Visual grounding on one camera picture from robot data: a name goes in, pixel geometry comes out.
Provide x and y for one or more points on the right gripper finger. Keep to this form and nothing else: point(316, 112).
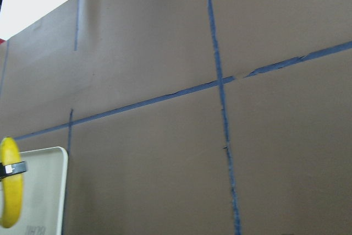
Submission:
point(13, 169)

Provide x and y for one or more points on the cream bear tray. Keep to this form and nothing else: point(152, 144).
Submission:
point(43, 193)

